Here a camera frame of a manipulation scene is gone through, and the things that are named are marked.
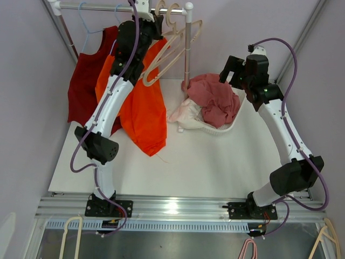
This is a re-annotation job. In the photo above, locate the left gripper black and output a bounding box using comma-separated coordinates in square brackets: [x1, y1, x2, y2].
[132, 11, 163, 61]

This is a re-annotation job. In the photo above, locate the beige wooden hanger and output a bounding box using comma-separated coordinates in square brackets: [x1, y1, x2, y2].
[155, 2, 203, 81]
[141, 3, 185, 87]

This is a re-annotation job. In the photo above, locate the pink t shirt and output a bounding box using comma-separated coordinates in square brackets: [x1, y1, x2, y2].
[187, 73, 240, 128]

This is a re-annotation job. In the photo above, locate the white t shirt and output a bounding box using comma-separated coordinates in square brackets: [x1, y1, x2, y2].
[167, 98, 215, 130]

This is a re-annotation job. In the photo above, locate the orange t shirt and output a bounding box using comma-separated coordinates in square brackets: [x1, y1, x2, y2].
[95, 38, 167, 156]

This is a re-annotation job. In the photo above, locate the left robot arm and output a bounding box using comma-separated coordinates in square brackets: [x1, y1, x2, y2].
[74, 12, 163, 216]

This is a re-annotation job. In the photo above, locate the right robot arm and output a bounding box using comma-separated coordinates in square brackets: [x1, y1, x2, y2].
[219, 53, 324, 219]

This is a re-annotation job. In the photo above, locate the dark red t shirt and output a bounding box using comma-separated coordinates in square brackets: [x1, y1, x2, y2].
[67, 26, 118, 126]

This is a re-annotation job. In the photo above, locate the pink hanger bottom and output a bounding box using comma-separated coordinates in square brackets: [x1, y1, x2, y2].
[238, 238, 258, 259]

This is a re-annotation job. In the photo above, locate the beige hanger bottom right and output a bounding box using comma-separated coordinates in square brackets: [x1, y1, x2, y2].
[308, 217, 341, 259]

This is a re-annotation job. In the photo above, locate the cream hanger bottom left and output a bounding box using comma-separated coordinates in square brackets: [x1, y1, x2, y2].
[58, 215, 84, 259]

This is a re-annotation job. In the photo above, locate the white plastic basket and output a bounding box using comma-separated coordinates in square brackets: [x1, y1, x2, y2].
[198, 87, 246, 136]

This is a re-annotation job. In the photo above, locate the metal clothes rack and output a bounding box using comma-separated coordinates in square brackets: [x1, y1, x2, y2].
[48, 1, 198, 91]

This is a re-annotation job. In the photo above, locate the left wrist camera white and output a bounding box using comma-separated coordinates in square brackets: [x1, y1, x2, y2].
[134, 0, 154, 22]

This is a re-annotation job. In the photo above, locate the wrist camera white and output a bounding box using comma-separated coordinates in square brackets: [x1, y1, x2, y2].
[134, 0, 154, 22]
[248, 44, 267, 56]

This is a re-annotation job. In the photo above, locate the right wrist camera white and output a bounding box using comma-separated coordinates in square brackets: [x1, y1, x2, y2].
[248, 44, 267, 56]

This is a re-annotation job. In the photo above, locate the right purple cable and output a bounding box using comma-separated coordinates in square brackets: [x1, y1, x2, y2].
[247, 37, 330, 241]

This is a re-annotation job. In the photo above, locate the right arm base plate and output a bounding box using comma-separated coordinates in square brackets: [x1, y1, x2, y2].
[222, 202, 278, 220]

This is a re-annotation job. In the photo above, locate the aluminium rail frame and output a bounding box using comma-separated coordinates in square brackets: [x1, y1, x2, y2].
[34, 183, 327, 223]

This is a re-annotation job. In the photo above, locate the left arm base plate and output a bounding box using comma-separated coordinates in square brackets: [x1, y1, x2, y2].
[85, 200, 133, 218]

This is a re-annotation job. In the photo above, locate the slotted cable duct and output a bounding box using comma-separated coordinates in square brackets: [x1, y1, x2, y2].
[45, 219, 266, 233]

